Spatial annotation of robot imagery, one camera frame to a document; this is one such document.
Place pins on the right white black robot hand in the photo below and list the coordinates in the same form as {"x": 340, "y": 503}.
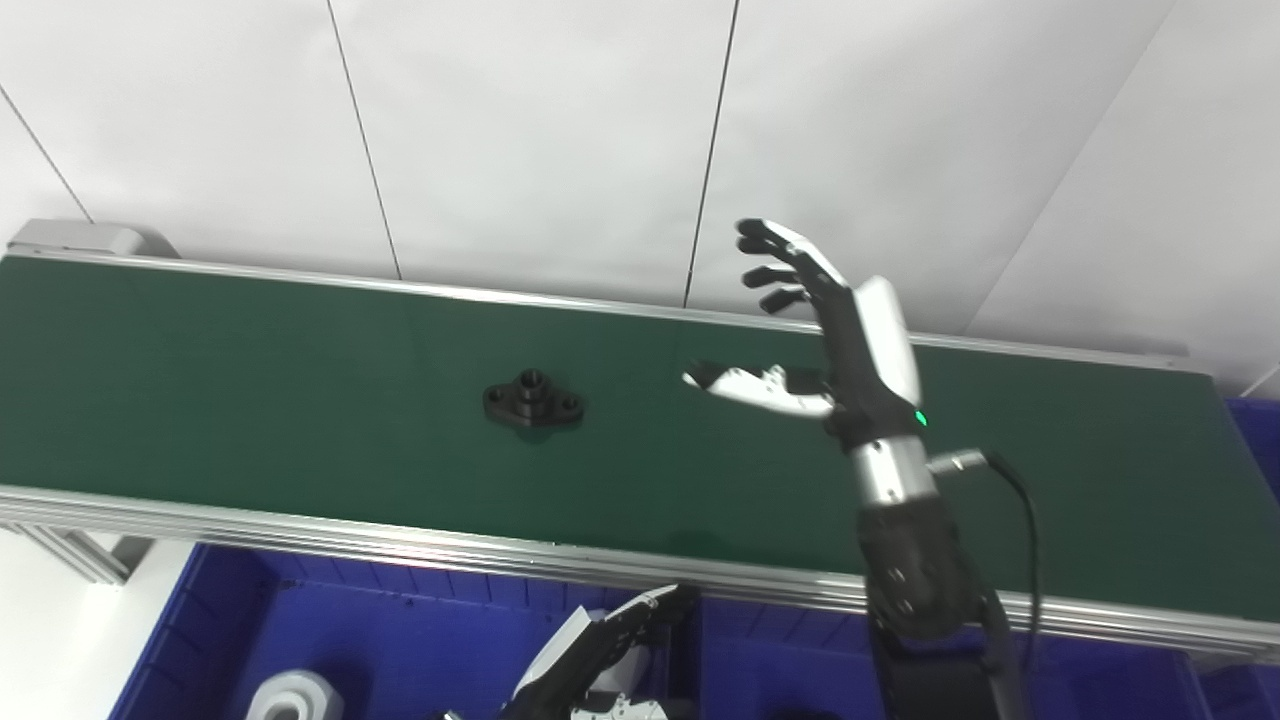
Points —
{"x": 870, "y": 360}

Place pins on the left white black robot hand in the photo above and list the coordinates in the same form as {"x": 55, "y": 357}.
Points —
{"x": 590, "y": 665}

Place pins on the black flange part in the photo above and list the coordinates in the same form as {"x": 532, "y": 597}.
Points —
{"x": 530, "y": 400}

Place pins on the blue plastic bin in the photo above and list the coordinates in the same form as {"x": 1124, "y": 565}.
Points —
{"x": 1255, "y": 440}
{"x": 780, "y": 670}
{"x": 400, "y": 650}

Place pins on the green conveyor belt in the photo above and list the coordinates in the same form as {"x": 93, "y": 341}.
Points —
{"x": 400, "y": 540}
{"x": 300, "y": 400}

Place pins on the white part with round hole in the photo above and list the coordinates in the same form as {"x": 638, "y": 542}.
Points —
{"x": 295, "y": 700}

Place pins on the grey conveyor motor housing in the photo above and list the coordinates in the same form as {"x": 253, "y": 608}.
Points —
{"x": 90, "y": 238}

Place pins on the aluminium profile strut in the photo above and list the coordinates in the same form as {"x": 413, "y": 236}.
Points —
{"x": 80, "y": 555}

